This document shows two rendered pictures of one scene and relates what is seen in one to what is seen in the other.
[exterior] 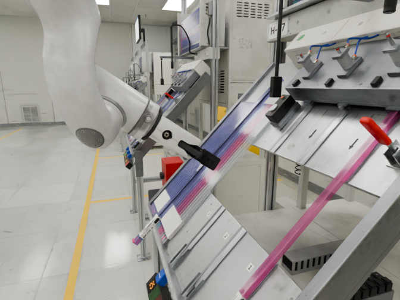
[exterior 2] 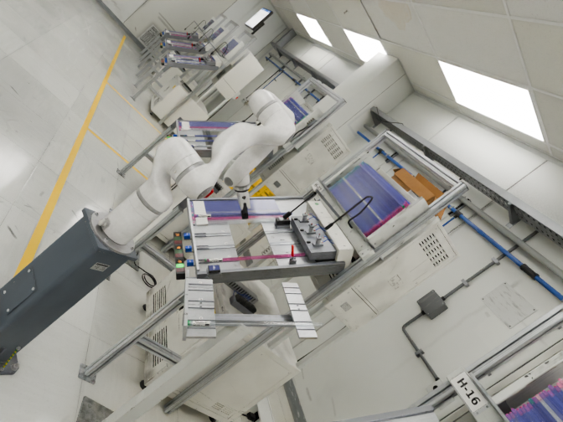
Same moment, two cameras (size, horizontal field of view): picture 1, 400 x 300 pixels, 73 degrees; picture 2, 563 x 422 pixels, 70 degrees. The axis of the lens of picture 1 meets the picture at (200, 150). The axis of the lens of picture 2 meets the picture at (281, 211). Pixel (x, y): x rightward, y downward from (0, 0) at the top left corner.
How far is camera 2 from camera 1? 1.45 m
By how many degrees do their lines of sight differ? 17
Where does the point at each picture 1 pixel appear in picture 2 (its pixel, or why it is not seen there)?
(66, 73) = (243, 167)
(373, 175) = (282, 261)
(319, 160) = (276, 248)
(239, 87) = (281, 177)
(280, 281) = (236, 264)
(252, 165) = (239, 229)
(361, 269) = (259, 275)
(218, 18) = (310, 132)
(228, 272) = (219, 252)
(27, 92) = not seen: outside the picture
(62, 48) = (249, 161)
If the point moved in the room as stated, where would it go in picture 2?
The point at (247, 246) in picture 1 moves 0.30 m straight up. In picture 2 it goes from (232, 250) to (280, 213)
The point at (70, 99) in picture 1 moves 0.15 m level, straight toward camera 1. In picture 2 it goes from (237, 172) to (246, 191)
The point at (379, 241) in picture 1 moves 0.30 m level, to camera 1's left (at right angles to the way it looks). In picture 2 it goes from (268, 274) to (225, 227)
